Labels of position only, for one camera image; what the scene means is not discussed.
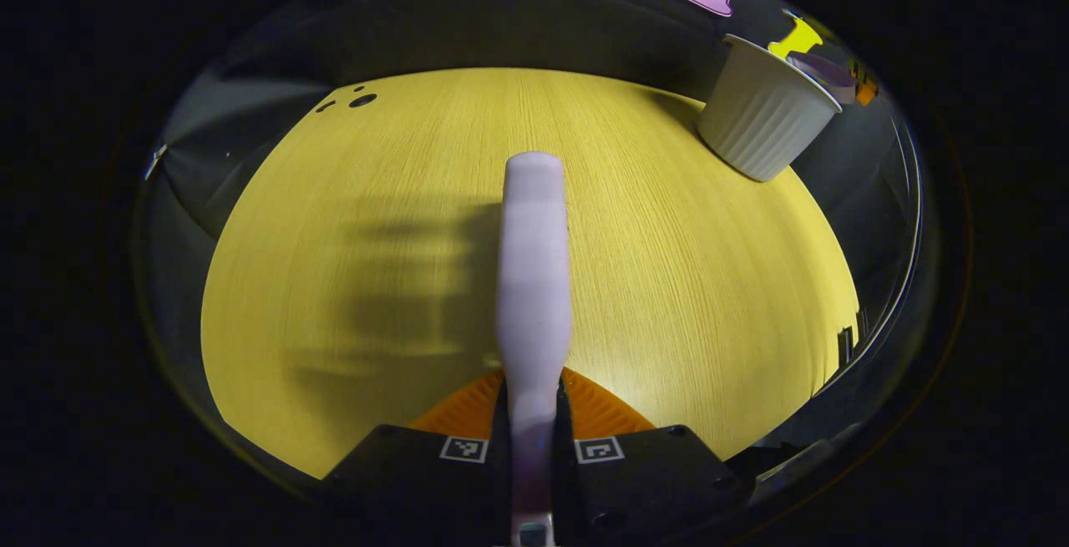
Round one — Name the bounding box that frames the white ribbed garbage bin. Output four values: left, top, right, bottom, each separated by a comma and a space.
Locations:
697, 33, 844, 184

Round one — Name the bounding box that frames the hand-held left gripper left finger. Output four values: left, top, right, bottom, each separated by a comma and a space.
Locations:
322, 369, 513, 524

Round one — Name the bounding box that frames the black backdrop cloth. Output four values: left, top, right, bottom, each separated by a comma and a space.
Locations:
134, 0, 924, 481

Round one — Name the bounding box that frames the small pink broom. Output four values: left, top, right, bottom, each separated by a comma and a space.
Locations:
494, 151, 575, 547

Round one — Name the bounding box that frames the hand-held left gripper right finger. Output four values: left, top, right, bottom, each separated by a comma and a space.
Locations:
553, 367, 744, 533

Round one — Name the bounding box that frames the pink dustpan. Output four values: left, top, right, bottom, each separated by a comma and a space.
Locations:
788, 51, 860, 106

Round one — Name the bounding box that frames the yellow wooden desktop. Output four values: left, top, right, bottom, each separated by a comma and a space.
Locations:
200, 67, 862, 480

